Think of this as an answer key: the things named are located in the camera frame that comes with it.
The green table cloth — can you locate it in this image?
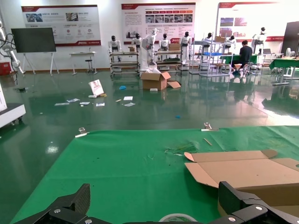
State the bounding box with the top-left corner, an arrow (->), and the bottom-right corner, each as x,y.
9,126 -> 299,224

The wall poster with landscape photos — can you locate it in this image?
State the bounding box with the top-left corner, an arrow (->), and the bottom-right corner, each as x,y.
217,1 -> 299,42

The cardboard box with round hole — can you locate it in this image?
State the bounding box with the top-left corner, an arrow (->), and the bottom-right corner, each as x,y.
184,149 -> 299,215

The green covered table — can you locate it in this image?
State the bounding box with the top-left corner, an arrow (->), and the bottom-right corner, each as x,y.
219,54 -> 257,68
268,58 -> 299,86

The silver binder clip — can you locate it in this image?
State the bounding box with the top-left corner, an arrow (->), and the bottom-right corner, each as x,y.
200,122 -> 220,132
74,127 -> 90,138

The black stool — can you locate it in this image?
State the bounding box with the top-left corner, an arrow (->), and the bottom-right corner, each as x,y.
84,59 -> 96,75

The metal workbench rack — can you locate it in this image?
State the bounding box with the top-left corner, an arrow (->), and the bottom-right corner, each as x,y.
109,51 -> 141,77
153,50 -> 183,72

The black display on stand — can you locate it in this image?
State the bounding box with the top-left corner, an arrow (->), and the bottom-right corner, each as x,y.
11,27 -> 60,76

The tall metal shelf rack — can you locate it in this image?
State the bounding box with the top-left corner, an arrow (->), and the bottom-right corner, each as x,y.
189,38 -> 234,77

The clear plastic wrapper scrap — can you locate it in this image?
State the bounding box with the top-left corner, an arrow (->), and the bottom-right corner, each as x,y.
164,142 -> 199,156

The clear tape roll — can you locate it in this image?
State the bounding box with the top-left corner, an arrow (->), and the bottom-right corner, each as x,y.
158,213 -> 198,224

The wall poster with photo row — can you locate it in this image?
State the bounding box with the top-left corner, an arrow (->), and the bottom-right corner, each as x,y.
121,2 -> 196,45

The large open cardboard carton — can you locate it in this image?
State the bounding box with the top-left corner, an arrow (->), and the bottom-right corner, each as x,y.
139,71 -> 182,91

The red box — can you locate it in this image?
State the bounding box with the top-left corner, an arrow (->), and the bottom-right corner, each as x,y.
0,62 -> 12,76

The white table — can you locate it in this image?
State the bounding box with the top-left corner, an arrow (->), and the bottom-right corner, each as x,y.
69,51 -> 98,76

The wall poster with round icons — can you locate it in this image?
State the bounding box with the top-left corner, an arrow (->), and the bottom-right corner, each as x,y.
21,4 -> 102,47

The white wrapped standing robot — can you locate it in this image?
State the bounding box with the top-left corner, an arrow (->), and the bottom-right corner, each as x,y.
139,28 -> 162,75

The red white paper bag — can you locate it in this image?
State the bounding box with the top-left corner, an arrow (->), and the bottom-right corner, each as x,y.
88,79 -> 106,98

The white wheeled cart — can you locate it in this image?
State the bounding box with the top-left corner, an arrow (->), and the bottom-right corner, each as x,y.
0,84 -> 26,129

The black standing panel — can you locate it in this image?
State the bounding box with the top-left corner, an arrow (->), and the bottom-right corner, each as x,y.
280,21 -> 299,56

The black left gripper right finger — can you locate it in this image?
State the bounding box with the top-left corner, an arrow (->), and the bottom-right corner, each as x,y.
210,181 -> 299,224

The seated person black shirt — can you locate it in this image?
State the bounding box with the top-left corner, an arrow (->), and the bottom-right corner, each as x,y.
231,40 -> 254,75

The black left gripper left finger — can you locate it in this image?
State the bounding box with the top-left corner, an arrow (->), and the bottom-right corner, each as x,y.
10,183 -> 101,224

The white humanoid robot black head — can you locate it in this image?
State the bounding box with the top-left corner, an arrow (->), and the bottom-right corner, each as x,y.
158,33 -> 171,51
179,31 -> 192,65
108,35 -> 122,63
131,33 -> 142,52
202,32 -> 214,47
251,27 -> 268,54
225,35 -> 236,49

